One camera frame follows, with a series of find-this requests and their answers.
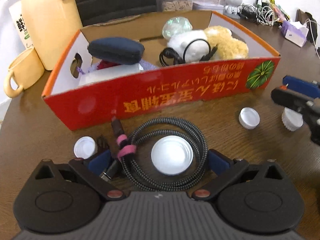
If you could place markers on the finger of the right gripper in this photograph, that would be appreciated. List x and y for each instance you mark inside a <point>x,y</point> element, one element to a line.
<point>295,101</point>
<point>310,89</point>

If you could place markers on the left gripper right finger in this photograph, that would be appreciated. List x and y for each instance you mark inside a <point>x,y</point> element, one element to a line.
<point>254,198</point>

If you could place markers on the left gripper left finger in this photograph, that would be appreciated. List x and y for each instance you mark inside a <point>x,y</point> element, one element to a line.
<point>60,198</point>

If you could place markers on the large white jar lid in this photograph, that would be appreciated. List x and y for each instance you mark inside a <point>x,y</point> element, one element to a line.
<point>291,119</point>

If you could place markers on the small white bottle cap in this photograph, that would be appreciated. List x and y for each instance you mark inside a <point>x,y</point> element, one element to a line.
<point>85,147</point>

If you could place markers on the medium white bottle cap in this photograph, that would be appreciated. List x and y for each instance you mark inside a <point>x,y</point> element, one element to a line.
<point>249,118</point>

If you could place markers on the purple tissue pack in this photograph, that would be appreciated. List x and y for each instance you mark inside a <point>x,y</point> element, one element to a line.
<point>295,32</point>

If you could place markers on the yellow plush toy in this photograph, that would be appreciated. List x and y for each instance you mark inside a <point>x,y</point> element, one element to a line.
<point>228,47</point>

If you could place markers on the red cardboard pumpkin box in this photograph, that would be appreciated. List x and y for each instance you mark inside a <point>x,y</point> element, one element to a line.
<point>152,90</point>

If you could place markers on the small white robot figure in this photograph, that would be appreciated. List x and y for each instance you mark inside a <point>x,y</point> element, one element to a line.
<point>232,8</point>

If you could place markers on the white plush toy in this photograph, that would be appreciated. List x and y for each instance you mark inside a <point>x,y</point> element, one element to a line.
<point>191,45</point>

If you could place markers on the yellow ceramic mug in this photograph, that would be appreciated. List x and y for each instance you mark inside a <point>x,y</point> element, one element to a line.
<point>23,72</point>

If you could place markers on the white decorated tin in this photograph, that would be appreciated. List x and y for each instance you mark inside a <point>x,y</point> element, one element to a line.
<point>208,6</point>

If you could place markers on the iridescent crystal ball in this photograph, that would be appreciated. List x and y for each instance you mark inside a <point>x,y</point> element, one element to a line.
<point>175,26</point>

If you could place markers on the navy zip pouch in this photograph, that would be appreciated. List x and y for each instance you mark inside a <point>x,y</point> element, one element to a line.
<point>116,50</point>

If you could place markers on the yellow thermos jug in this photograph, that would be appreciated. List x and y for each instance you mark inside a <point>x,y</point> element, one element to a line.
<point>51,24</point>

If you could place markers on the white milk carton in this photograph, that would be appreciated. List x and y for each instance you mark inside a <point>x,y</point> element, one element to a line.
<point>16,15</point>

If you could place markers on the white cap inside cable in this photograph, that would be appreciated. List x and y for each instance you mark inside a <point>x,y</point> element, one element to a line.
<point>172,155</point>

